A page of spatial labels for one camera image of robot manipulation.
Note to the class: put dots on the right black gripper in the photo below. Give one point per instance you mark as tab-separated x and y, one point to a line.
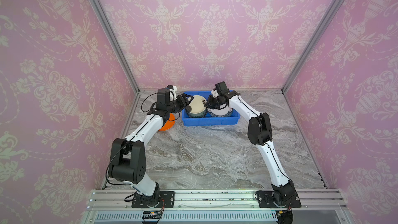
213	100

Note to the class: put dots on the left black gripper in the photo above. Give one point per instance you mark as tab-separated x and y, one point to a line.
184	102

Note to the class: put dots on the cream plate with dark spot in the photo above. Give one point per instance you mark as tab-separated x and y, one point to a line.
197	105

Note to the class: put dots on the green rimmed plate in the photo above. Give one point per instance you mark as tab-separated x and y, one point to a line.
225	112

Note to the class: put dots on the orange plate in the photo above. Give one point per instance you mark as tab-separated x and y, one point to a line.
170	123

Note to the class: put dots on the teal blue floral plate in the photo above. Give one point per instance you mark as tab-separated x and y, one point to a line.
197	115

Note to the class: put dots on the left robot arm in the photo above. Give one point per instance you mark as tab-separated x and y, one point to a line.
128	164

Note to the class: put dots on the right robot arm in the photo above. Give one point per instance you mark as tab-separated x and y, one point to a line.
259	134

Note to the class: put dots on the blue plastic bin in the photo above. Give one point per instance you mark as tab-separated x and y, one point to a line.
208	119

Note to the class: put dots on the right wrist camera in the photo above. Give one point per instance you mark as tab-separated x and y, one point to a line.
214	93

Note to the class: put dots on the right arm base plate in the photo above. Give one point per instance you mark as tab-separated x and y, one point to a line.
273	199

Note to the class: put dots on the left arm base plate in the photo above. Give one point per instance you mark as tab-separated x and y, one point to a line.
162	199

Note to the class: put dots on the left corner aluminium post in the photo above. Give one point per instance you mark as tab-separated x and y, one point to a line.
105	24

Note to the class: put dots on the corner aluminium post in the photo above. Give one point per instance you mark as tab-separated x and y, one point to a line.
105	24
330	12

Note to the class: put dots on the aluminium front rail frame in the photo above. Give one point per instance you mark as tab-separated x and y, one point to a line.
231	206

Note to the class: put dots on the right corner aluminium post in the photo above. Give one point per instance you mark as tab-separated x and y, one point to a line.
330	12

